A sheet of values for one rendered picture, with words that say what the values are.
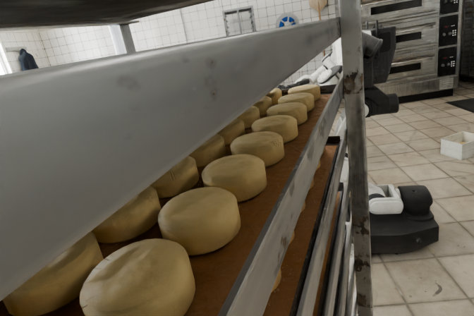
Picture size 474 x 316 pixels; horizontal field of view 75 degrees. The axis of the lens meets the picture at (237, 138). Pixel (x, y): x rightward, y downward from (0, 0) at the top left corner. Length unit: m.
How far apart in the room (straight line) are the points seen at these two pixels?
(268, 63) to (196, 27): 5.80
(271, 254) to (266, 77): 0.09
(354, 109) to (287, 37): 0.36
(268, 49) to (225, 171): 0.11
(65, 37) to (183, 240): 6.69
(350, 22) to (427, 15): 4.90
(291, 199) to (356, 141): 0.38
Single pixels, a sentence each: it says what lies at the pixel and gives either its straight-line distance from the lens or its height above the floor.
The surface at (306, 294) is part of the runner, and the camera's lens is 0.25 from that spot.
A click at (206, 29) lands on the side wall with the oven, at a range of 5.93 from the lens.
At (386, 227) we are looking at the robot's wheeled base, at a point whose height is 0.17.
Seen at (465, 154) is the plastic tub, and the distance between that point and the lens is 3.55.
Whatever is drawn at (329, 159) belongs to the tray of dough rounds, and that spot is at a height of 1.22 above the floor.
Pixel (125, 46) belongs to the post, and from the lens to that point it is 0.71.
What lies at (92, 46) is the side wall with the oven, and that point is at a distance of 6.60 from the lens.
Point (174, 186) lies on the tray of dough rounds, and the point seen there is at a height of 1.32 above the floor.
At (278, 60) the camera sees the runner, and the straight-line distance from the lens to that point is 0.18.
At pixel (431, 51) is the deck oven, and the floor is 0.72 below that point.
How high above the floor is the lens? 1.43
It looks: 18 degrees down
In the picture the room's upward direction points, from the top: 10 degrees counter-clockwise
